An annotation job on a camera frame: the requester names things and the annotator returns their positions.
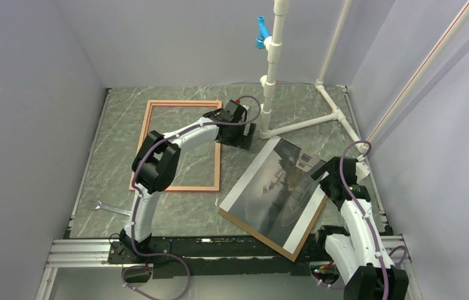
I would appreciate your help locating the red wooden picture frame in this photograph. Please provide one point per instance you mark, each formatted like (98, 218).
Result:
(151, 104)

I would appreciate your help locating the brown cardboard backing board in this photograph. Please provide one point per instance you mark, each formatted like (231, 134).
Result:
(286, 230)

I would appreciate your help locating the blue pipe fitting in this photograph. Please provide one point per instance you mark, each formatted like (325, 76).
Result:
(263, 33)

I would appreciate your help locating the glossy photo with white borders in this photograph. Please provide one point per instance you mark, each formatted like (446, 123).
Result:
(278, 173)

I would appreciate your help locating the white PVC pipe stand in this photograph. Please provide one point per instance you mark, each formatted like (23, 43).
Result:
(273, 46)

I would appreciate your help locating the silver open-end wrench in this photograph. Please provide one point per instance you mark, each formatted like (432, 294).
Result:
(96, 205)

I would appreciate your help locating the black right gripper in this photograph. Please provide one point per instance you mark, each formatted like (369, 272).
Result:
(325, 184)

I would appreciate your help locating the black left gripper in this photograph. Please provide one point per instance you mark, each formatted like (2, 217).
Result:
(243, 142)

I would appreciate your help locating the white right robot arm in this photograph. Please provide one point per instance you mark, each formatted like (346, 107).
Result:
(356, 249)

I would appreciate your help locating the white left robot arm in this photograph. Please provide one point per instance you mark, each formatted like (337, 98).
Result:
(156, 163)

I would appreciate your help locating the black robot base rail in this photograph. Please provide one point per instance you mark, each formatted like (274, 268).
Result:
(197, 256)

